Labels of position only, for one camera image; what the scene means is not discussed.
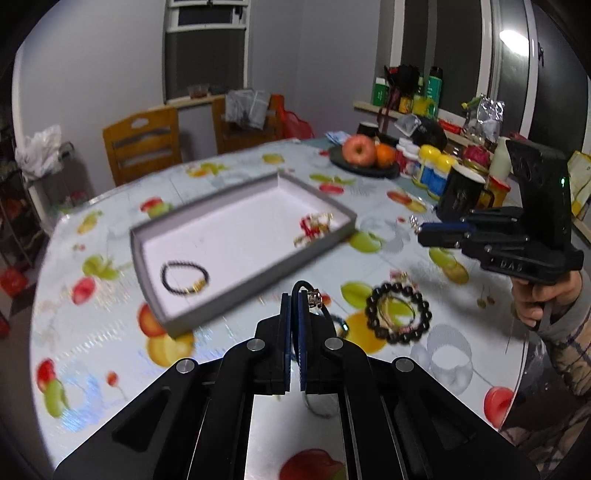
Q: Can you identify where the wooden chair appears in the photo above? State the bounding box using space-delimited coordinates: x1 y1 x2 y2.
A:
102 107 183 186
211 95 286 154

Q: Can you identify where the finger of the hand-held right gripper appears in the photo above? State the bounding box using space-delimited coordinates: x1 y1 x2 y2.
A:
417 231 472 251
418 220 478 237

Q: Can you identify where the white bottle red label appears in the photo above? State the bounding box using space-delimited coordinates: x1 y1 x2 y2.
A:
396 142 422 179

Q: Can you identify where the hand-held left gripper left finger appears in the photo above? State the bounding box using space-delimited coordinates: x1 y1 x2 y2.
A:
53 292 296 480

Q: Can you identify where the white plastic bottle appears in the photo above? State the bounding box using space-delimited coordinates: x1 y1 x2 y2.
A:
488 136 512 182

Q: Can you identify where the yellow cap bottle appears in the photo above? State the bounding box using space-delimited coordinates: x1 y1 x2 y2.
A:
417 145 441 188
431 154 458 197

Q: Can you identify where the black cap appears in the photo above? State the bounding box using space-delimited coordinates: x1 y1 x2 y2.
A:
410 116 448 149

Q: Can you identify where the grey cardboard tray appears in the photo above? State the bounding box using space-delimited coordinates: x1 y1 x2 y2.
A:
130 170 358 339

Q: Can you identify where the metal shelf rack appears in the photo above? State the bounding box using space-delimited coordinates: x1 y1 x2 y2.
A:
0 134 75 282

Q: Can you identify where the black cord bracelet silver charm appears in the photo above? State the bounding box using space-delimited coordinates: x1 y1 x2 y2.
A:
292 281 350 340

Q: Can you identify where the grey checked cloth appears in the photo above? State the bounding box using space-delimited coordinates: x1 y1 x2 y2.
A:
225 89 271 128

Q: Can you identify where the person's right hand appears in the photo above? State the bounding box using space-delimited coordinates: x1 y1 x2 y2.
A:
512 270 584 332

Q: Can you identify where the silver foil bag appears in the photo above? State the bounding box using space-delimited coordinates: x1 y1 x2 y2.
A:
475 94 503 149

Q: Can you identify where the red and gold jewelry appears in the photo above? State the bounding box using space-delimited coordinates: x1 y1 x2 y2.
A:
294 213 334 247

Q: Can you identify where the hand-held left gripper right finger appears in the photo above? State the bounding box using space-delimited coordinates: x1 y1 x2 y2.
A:
298 293 541 480

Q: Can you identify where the black plate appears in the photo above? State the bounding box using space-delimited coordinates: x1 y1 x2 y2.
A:
329 145 402 180

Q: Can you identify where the fruit print tablecloth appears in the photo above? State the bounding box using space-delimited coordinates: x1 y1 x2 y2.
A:
30 137 532 480

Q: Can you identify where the large black bead bracelet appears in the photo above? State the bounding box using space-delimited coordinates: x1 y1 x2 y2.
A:
365 282 434 345

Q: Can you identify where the red apple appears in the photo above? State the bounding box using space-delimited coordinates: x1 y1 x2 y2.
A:
342 135 378 167

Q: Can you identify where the black bead bracelet gold charm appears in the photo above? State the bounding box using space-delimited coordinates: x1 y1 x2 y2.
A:
161 261 211 296

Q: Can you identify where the white plastic bag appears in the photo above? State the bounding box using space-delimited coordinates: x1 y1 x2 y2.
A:
15 124 64 180

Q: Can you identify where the black mug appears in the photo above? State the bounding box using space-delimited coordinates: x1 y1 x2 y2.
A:
436 165 496 223

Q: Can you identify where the pile of bangles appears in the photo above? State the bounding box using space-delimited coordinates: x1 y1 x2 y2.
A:
376 295 419 335

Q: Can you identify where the person's right forearm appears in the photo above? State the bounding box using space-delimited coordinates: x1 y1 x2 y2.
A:
499 295 591 480

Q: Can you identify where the red plastic bag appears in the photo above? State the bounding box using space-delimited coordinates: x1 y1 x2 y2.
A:
281 109 315 139

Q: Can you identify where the window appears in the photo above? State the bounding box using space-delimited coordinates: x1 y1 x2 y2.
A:
163 0 253 103

